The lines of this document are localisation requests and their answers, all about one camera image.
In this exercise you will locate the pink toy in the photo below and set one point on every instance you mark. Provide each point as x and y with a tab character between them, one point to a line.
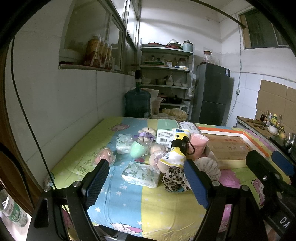
105	154

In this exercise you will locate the mint green tissue box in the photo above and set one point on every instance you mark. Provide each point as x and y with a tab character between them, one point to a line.
165	132

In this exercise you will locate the glass jar on fridge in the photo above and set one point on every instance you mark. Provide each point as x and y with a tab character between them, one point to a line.
207	57

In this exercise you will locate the white wipes pack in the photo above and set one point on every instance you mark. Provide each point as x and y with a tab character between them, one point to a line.
123	143

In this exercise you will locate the pink plush bear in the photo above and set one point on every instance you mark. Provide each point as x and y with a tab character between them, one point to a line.
157	151

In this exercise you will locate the amber jars on sill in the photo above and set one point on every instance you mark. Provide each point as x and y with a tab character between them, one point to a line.
98	53

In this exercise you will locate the dark grey refrigerator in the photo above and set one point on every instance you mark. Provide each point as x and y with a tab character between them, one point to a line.
212	95

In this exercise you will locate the teal pot on shelf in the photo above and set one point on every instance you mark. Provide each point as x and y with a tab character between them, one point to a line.
187	46

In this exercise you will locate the white bowl on counter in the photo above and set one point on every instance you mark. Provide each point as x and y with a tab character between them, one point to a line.
273	129

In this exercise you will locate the floral tissue pack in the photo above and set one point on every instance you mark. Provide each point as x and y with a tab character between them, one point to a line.
191	127

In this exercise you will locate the teddy bear purple dress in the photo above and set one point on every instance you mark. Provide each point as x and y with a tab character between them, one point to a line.
147	134

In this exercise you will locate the colourful cartoon bed sheet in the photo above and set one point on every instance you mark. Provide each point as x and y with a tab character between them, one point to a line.
137	210

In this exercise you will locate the green drink can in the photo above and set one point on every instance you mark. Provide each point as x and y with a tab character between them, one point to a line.
12	210

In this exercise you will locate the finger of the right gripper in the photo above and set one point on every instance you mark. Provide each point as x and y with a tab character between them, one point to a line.
283	163

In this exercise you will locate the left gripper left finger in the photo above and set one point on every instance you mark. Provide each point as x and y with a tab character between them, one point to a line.
93	182

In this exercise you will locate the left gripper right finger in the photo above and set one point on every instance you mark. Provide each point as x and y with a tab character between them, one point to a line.
198	181

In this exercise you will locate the orange cardboard box tray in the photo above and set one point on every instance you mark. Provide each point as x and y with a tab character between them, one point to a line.
229	147

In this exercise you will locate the beige woven hat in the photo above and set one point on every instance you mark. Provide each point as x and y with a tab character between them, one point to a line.
177	113

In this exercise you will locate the kitchen counter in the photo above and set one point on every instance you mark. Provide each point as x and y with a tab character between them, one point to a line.
275	141

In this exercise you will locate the metal storage shelf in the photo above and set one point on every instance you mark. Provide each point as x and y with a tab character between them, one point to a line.
169	69

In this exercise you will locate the condiment bottles group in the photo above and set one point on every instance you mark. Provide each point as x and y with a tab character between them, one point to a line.
272	118

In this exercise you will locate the yellow white plush doll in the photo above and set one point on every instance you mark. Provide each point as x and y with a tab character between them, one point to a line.
177	155

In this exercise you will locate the green patterned wipes pack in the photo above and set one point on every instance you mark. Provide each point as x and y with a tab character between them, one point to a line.
141	174

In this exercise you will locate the cardboard wall panels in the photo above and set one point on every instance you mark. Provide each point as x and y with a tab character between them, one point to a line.
279	99

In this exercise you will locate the leopard print cloth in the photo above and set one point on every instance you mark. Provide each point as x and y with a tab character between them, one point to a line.
173	180

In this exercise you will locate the mint green soft pouch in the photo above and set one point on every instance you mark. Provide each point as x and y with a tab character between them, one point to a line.
137	149

